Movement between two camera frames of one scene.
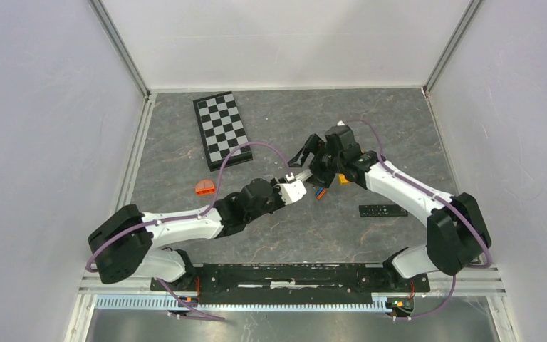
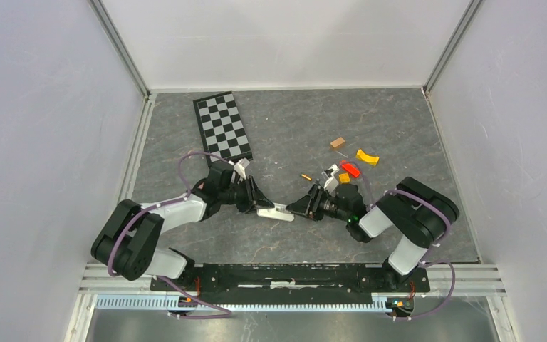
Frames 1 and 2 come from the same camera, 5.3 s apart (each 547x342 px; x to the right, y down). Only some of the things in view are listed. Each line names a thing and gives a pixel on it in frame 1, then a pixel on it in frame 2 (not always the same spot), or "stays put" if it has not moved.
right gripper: (313, 144) → (300, 206)
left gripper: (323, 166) → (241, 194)
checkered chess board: (221, 131) stays put
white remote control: (303, 174) → (279, 211)
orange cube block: (342, 180) stays put
